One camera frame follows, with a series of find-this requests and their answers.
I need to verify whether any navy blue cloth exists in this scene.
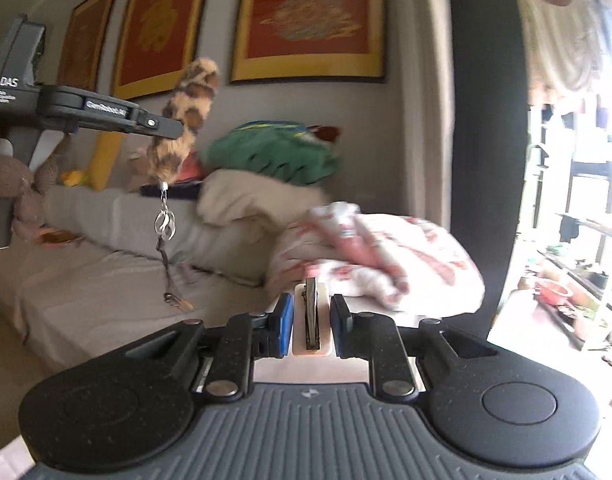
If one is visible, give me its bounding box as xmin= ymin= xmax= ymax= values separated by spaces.
xmin=140 ymin=182 xmax=201 ymax=201

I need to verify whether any leopard print plush keychain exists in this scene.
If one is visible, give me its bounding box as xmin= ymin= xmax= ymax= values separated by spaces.
xmin=145 ymin=57 xmax=221 ymax=311

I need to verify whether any brown knitted cloth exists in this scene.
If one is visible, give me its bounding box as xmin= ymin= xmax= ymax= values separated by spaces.
xmin=0 ymin=150 xmax=54 ymax=233

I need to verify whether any grey curtain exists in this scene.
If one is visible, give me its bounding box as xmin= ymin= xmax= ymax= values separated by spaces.
xmin=386 ymin=0 xmax=457 ymax=231

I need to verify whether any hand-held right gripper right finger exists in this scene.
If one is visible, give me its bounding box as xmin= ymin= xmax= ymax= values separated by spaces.
xmin=332 ymin=295 xmax=496 ymax=402

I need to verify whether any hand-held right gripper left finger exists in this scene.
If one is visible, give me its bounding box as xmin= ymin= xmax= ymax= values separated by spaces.
xmin=122 ymin=294 xmax=293 ymax=403

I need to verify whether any orange pink plush toy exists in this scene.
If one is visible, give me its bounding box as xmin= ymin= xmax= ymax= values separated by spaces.
xmin=178 ymin=155 xmax=205 ymax=182

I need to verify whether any red bowl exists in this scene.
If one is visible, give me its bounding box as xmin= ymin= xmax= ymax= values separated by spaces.
xmin=534 ymin=280 xmax=575 ymax=307

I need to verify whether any pink floral blanket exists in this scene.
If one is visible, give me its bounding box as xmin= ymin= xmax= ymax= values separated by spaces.
xmin=266 ymin=202 xmax=486 ymax=318

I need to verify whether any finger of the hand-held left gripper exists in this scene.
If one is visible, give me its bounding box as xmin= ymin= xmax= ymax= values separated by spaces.
xmin=136 ymin=110 xmax=185 ymax=141

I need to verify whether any dark curtain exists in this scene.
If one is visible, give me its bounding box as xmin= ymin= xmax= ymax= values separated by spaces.
xmin=448 ymin=0 xmax=531 ymax=331

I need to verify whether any beige hanging cloth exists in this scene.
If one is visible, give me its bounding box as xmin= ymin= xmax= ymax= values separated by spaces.
xmin=516 ymin=0 xmax=612 ymax=107

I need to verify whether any red gold framed wall picture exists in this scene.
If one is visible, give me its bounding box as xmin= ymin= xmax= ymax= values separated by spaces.
xmin=229 ymin=0 xmax=387 ymax=85
xmin=56 ymin=0 xmax=122 ymax=93
xmin=110 ymin=0 xmax=214 ymax=101

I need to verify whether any cream pillow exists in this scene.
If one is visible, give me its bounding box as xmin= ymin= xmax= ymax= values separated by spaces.
xmin=196 ymin=167 xmax=331 ymax=243

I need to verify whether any metal shelf rack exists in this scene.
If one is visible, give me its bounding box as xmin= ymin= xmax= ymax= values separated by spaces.
xmin=533 ymin=160 xmax=612 ymax=351

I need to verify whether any green plush cushion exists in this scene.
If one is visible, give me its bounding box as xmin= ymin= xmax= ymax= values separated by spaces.
xmin=201 ymin=121 xmax=343 ymax=186

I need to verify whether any white rectangular holder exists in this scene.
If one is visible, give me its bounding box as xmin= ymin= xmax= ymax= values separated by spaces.
xmin=293 ymin=277 xmax=333 ymax=357

